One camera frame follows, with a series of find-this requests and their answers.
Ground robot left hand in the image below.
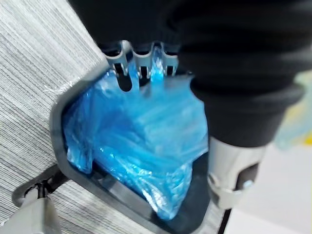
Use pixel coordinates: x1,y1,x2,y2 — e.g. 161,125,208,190
68,0,312,208

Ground blue trash can liner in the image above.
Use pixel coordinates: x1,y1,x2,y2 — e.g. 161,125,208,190
61,46,210,221

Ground dark grey large trash can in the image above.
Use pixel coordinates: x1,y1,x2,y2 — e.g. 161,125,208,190
11,65,231,234

